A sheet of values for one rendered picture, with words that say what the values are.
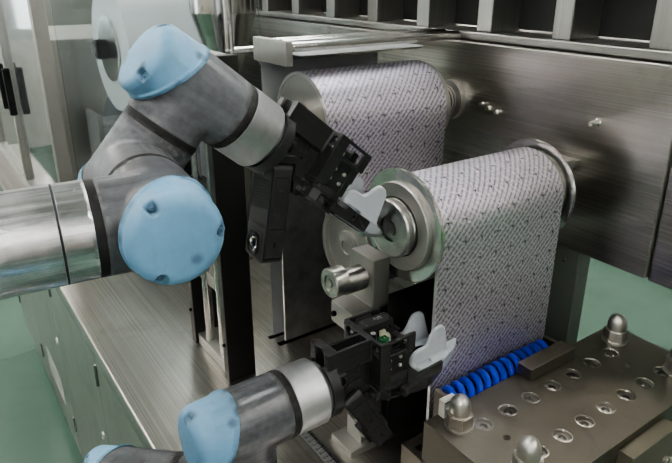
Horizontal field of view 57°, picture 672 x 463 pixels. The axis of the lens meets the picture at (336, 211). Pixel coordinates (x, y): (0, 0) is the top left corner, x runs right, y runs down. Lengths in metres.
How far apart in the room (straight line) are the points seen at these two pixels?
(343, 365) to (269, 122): 0.28
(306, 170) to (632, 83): 0.48
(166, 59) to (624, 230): 0.68
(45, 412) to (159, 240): 2.25
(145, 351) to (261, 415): 0.58
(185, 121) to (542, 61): 0.61
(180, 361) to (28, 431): 1.50
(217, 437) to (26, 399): 2.17
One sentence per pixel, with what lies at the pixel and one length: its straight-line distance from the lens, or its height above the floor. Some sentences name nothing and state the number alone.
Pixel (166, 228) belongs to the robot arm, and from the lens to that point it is 0.44.
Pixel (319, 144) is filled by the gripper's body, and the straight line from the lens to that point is 0.67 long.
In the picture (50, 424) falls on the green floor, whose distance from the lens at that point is 2.61.
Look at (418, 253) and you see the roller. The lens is 0.76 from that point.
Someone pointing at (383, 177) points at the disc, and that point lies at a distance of 0.79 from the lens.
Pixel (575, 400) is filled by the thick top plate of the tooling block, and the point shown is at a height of 1.03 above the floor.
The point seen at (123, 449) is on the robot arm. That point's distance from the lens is 0.78.
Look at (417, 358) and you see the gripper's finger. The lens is 0.77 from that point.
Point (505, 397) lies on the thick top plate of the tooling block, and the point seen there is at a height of 1.03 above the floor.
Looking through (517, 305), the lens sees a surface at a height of 1.11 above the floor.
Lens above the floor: 1.55
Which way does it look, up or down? 21 degrees down
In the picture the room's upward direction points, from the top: straight up
